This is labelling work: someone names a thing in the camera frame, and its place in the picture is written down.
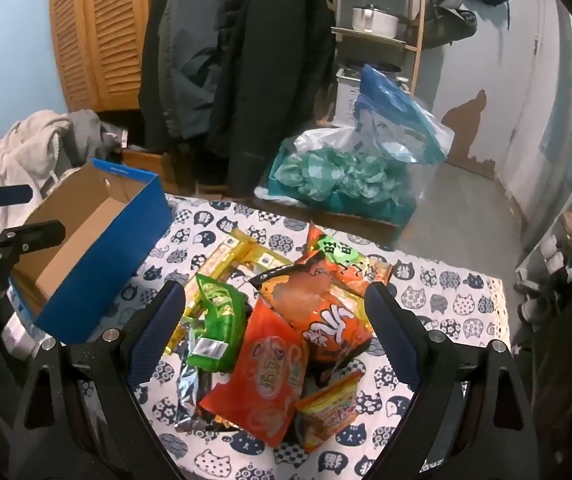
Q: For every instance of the gold snack packet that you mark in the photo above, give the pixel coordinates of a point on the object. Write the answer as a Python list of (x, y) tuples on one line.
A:
[(246, 252)]

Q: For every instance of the white basket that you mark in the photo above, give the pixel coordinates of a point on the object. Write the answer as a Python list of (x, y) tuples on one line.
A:
[(348, 100)]

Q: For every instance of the small wooden drawer unit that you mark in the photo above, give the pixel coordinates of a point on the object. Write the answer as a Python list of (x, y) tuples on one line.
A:
[(151, 165)]

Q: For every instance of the grey cloth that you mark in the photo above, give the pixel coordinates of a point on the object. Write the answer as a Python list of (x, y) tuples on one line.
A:
[(86, 135)]

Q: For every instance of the large orange brown snack bag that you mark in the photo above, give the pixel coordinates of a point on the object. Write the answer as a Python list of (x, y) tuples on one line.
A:
[(336, 330)]

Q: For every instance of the wooden shelf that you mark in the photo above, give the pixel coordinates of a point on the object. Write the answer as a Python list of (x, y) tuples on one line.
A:
[(391, 44)]

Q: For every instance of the small orange yellow snack packet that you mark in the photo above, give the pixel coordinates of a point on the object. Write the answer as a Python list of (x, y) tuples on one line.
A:
[(328, 410)]

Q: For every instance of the orange snack bag green label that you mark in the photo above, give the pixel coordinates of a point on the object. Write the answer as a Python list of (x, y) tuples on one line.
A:
[(366, 272)]

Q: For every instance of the blue plastic bag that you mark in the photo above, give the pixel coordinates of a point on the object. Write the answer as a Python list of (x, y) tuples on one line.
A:
[(391, 105)]

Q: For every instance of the grey hanging bag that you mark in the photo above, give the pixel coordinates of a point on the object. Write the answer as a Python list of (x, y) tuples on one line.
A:
[(448, 25)]

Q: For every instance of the large black jacket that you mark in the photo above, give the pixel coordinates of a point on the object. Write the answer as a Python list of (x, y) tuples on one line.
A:
[(266, 85)]

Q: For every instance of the teal cloth in clear bag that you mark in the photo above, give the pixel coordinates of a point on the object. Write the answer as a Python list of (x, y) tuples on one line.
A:
[(346, 175)]

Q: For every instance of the wooden louvered cabinet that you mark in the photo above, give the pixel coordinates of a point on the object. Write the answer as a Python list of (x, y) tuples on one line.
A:
[(111, 35)]

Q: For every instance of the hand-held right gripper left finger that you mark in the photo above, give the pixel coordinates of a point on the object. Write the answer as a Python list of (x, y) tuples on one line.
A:
[(158, 330)]

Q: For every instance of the green snack packet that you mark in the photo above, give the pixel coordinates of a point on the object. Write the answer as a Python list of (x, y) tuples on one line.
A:
[(218, 320)]

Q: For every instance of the silver foil snack packet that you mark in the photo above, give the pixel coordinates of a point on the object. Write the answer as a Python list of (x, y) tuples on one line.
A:
[(191, 390)]

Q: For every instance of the white towel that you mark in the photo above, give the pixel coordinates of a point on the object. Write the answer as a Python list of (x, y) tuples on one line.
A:
[(21, 155)]

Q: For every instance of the white pot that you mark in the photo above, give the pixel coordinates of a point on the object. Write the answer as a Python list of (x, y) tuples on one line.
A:
[(376, 22)]

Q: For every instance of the blue cardboard box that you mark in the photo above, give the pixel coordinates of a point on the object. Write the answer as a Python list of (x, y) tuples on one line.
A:
[(106, 280)]

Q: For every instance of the orange round-print snack packet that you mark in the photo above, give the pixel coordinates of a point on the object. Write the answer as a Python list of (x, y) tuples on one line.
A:
[(266, 380)]

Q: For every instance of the cat print tablecloth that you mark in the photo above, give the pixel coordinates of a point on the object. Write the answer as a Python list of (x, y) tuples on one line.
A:
[(446, 305)]

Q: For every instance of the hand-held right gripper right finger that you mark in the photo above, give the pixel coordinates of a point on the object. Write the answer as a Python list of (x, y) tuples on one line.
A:
[(391, 330)]

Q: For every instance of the grey jacket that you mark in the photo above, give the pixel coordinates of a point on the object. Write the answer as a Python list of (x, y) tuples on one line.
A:
[(191, 35)]

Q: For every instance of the dark olive jacket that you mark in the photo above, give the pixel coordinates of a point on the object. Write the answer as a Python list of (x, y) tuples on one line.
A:
[(151, 85)]

